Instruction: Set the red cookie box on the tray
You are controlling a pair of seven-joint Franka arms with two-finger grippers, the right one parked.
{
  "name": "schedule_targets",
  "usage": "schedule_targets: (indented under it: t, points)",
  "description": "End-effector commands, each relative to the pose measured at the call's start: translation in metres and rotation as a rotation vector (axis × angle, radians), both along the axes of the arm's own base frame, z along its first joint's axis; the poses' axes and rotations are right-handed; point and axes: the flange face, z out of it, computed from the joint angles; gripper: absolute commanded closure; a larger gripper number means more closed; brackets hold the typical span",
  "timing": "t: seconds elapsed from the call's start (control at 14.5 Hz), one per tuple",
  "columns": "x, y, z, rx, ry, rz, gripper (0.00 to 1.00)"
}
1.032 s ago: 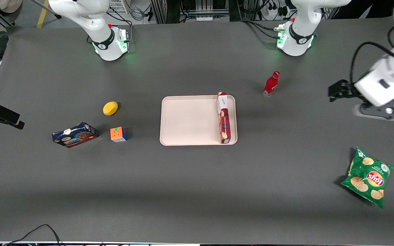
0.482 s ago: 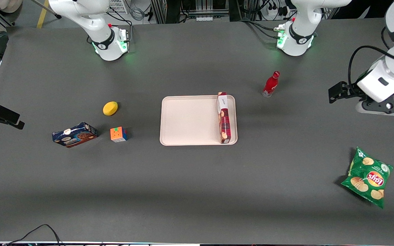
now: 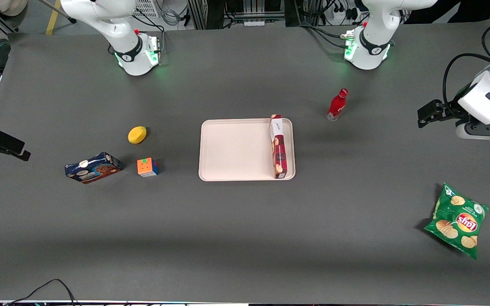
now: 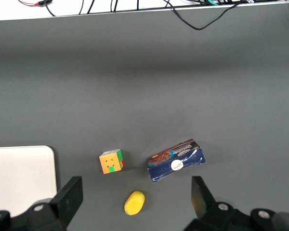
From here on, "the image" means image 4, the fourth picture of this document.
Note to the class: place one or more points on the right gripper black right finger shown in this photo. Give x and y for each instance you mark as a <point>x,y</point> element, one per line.
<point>202,202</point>

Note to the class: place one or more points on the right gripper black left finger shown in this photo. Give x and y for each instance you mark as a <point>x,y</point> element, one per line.
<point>67,202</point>

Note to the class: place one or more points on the blue cookie box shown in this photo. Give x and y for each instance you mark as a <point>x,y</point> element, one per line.
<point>173,166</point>

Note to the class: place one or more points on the beige plastic tray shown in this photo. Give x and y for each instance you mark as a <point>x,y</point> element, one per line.
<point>19,173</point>

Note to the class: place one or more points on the colourful puzzle cube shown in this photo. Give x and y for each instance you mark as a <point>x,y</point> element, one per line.
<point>110,163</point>

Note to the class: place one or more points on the yellow toy lemon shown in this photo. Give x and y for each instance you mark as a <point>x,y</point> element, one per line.
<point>134,203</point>

